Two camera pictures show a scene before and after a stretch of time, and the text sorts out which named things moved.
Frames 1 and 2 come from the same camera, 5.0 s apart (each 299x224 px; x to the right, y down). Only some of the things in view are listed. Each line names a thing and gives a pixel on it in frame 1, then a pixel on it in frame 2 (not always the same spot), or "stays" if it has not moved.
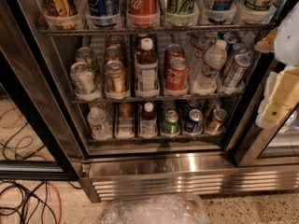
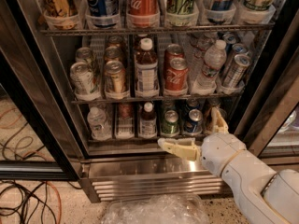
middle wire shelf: x=157 y=99 stays
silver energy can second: x=239 y=49 stays
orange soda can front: x=115 y=76 stays
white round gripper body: x=289 y=37 -> x=220 y=153
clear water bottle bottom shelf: x=99 y=126 stays
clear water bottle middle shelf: x=215 y=61 stays
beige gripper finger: x=267 y=44 -> x=184 y=147
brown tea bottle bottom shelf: x=149 y=121 stays
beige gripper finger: x=284 y=95 -> x=219 y=123
